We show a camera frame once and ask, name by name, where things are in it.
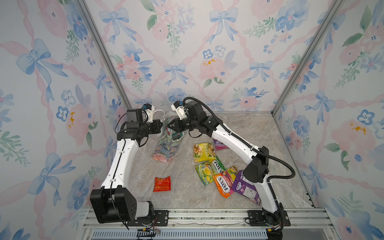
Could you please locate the black connector with wires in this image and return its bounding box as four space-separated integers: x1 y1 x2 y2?
136 227 161 240

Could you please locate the black corrugated cable conduit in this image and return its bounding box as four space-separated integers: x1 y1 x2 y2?
182 96 297 181

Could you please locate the teal mint candy bag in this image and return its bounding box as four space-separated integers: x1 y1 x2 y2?
164 116 178 135

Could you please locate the orange Fox's candy bag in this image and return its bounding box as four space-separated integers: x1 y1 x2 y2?
213 166 238 198

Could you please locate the floral paper gift bag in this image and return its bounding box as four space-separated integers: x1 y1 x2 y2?
152 112 184 163

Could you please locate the aluminium mounting rail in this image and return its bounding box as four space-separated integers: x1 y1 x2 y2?
80 206 334 230

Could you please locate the aluminium corner post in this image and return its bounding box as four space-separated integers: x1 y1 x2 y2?
74 0 132 109
271 0 344 117

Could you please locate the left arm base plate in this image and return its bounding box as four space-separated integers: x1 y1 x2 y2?
127 210 170 227

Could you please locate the purple candy bag back side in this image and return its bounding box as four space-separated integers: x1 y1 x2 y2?
231 170 261 205

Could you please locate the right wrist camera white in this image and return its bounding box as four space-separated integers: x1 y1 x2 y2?
171 101 187 120

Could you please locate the green lemon candy bag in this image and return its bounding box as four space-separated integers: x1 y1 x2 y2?
195 157 226 186

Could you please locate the right aluminium corner post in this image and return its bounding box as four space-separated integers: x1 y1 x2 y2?
271 0 344 117

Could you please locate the left aluminium corner post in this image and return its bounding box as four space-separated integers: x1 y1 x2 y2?
74 0 132 109

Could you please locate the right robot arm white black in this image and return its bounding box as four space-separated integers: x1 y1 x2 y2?
168 98 285 226

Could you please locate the purple berries candy bag upper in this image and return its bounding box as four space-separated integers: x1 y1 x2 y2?
214 139 229 151

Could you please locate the small red snack packet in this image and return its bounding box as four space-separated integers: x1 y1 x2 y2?
153 176 172 192

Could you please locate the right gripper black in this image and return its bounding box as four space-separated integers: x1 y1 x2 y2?
165 118 199 136

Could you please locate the yellow candy bag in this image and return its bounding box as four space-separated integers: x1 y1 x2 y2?
194 143 216 163

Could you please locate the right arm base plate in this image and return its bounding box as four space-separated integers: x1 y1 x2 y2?
246 209 291 228

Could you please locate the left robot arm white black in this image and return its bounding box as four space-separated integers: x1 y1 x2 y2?
90 120 163 226

